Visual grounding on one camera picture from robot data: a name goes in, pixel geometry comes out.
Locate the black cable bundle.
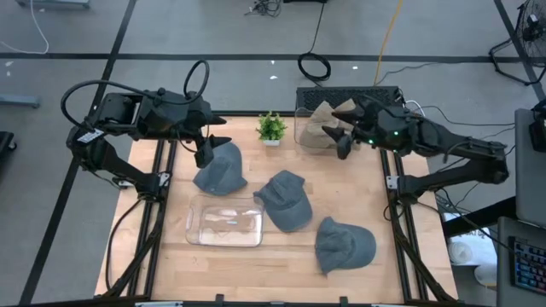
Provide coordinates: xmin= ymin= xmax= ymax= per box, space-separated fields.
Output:
xmin=245 ymin=0 xmax=282 ymax=18

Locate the white cable loop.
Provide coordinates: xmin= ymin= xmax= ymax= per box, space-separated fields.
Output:
xmin=404 ymin=100 xmax=432 ymax=138

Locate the black desk device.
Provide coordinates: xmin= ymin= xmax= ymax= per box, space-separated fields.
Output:
xmin=528 ymin=100 xmax=546 ymax=154

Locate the black floor object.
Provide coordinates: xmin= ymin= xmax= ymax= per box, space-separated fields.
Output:
xmin=0 ymin=130 xmax=18 ymax=163

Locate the white floor cable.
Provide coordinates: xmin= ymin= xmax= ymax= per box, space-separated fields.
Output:
xmin=0 ymin=0 xmax=50 ymax=55

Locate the coiled black cable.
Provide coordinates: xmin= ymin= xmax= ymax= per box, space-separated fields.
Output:
xmin=297 ymin=0 xmax=333 ymax=83

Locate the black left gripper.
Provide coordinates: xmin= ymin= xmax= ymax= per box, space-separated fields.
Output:
xmin=186 ymin=101 xmax=233 ymax=170

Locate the small green potted plant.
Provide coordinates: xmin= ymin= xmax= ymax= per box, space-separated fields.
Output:
xmin=255 ymin=111 xmax=288 ymax=148

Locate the grey cart base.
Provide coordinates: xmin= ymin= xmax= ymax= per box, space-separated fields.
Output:
xmin=15 ymin=0 xmax=92 ymax=10

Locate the black floor beam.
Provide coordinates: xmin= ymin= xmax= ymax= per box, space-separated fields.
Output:
xmin=443 ymin=195 xmax=517 ymax=238

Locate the black mesh computer case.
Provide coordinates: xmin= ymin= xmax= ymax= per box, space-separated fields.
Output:
xmin=295 ymin=85 xmax=406 ymax=114

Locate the yellow cable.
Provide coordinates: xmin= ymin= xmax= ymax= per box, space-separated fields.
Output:
xmin=373 ymin=0 xmax=404 ymax=86

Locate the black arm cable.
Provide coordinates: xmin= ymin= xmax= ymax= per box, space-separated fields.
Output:
xmin=104 ymin=195 xmax=146 ymax=291

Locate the backlit black keyboard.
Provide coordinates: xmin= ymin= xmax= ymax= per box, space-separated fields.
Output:
xmin=509 ymin=236 xmax=546 ymax=295

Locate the grey desk with keyboard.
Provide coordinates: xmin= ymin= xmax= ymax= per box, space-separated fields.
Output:
xmin=497 ymin=216 xmax=546 ymax=307

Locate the tan cap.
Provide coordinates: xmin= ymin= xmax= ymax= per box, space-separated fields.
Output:
xmin=298 ymin=100 xmax=342 ymax=150
xmin=335 ymin=98 xmax=362 ymax=125

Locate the white round object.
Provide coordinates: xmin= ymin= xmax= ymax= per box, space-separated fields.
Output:
xmin=473 ymin=263 xmax=498 ymax=287
xmin=447 ymin=240 xmax=474 ymax=265

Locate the clear plastic bin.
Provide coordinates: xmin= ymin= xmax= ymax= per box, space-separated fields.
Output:
xmin=293 ymin=107 xmax=363 ymax=157
xmin=185 ymin=194 xmax=264 ymax=248

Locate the grey desk top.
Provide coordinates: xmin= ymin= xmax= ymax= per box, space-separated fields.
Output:
xmin=514 ymin=108 xmax=546 ymax=229

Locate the black floor fan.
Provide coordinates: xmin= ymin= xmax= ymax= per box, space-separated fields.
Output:
xmin=488 ymin=0 xmax=546 ymax=86

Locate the grey cap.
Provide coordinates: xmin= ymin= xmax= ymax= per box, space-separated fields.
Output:
xmin=192 ymin=141 xmax=248 ymax=197
xmin=314 ymin=216 xmax=378 ymax=275
xmin=253 ymin=169 xmax=313 ymax=234

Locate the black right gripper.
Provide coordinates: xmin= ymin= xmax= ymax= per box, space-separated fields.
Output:
xmin=322 ymin=101 xmax=404 ymax=161

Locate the grey floor bar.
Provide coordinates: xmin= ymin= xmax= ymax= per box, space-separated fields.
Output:
xmin=0 ymin=93 xmax=43 ymax=110

